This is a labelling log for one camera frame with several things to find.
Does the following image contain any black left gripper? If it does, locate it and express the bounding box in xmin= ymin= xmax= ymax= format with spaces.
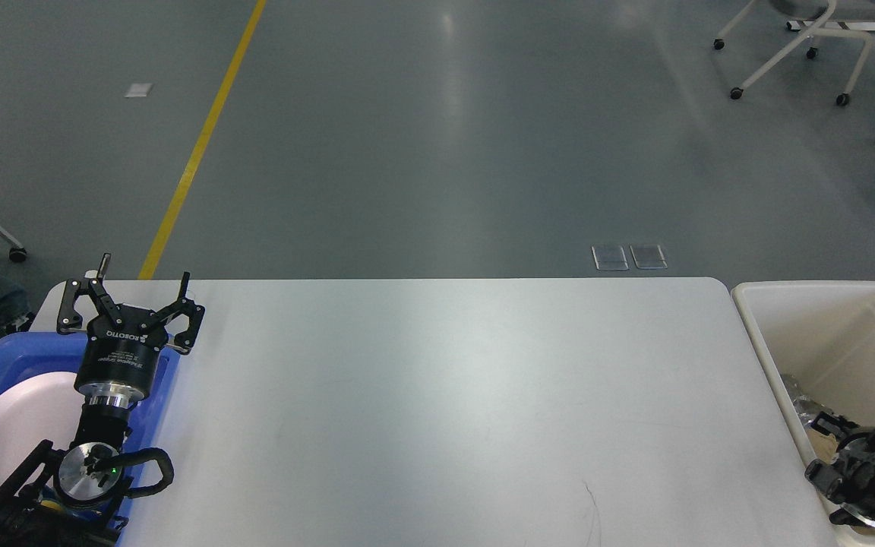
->
xmin=57 ymin=254 xmax=206 ymax=402

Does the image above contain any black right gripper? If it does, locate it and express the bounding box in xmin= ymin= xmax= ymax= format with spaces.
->
xmin=804 ymin=411 xmax=875 ymax=523

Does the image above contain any pink plate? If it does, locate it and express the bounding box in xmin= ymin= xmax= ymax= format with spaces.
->
xmin=0 ymin=372 xmax=84 ymax=485

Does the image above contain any dark brown paper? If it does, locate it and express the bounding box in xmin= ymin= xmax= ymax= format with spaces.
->
xmin=807 ymin=430 xmax=839 ymax=463

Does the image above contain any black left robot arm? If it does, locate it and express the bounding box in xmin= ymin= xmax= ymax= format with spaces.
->
xmin=0 ymin=254 xmax=206 ymax=546

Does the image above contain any clear plastic wrap in bin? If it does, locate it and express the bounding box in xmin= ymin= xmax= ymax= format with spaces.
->
xmin=780 ymin=374 xmax=811 ymax=403

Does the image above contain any beige plastic bin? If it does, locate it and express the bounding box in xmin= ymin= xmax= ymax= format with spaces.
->
xmin=731 ymin=281 xmax=875 ymax=547

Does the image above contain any blue plastic tray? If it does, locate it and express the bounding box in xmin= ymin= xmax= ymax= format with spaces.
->
xmin=0 ymin=332 xmax=179 ymax=546

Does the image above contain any white rolling chair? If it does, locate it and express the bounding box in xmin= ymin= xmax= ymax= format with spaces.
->
xmin=728 ymin=1 xmax=875 ymax=108

